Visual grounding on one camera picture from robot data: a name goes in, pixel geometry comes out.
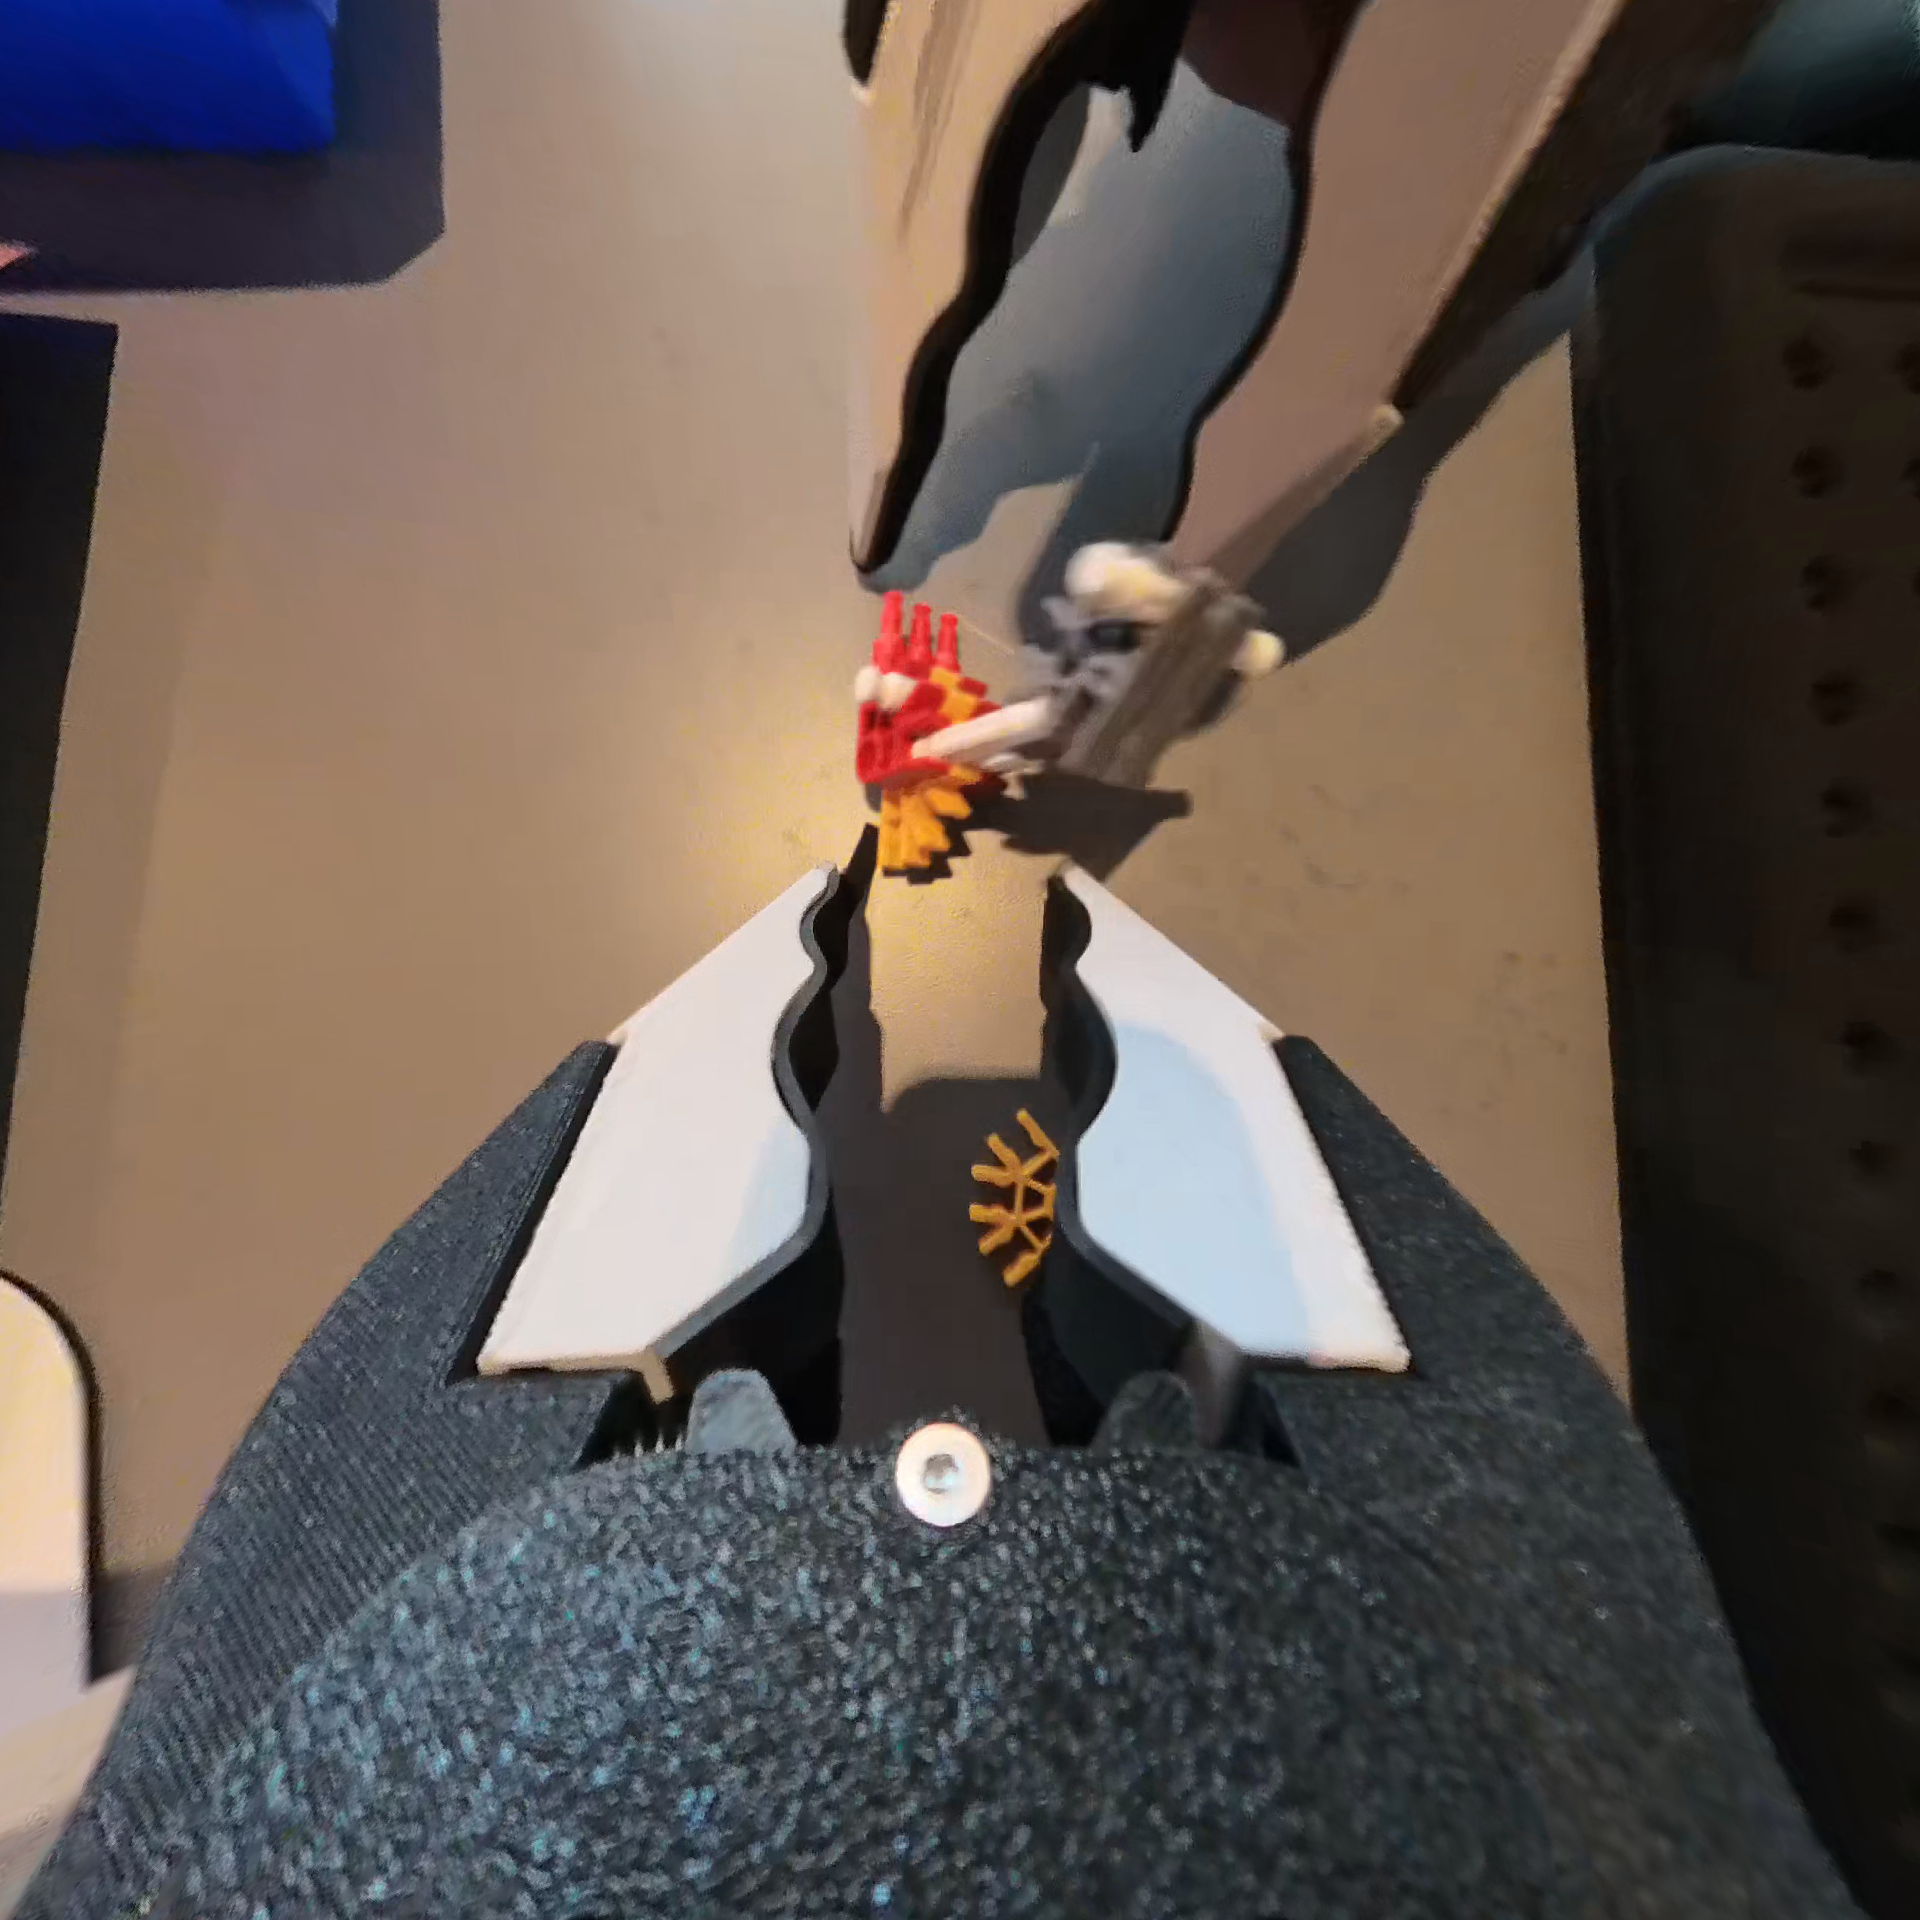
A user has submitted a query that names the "dark flat board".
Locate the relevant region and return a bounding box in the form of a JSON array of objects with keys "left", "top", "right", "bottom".
[{"left": 0, "top": 315, "right": 120, "bottom": 1172}]

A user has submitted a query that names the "toy rod and connector assembly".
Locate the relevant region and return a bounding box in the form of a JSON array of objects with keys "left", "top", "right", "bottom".
[{"left": 855, "top": 539, "right": 1289, "bottom": 881}]

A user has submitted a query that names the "yellow toy connector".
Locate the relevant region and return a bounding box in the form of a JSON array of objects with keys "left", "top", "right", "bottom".
[{"left": 967, "top": 1111, "right": 1066, "bottom": 1289}]

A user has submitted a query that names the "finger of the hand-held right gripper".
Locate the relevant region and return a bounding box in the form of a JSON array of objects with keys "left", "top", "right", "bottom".
[
  {"left": 1177, "top": 0, "right": 1631, "bottom": 588},
  {"left": 843, "top": 0, "right": 1192, "bottom": 588}
]

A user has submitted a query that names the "black perforated pad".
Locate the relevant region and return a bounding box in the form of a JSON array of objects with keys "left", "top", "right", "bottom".
[{"left": 1568, "top": 142, "right": 1920, "bottom": 1920}]

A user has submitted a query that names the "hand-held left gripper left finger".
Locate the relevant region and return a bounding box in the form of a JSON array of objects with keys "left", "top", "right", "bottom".
[{"left": 477, "top": 861, "right": 841, "bottom": 1404}]

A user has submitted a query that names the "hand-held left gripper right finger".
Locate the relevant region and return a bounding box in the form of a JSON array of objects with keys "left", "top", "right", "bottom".
[{"left": 1043, "top": 861, "right": 1416, "bottom": 1378}]

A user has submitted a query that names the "blue bin with plastic bags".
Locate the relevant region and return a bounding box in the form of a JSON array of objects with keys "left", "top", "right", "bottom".
[{"left": 0, "top": 0, "right": 346, "bottom": 155}]

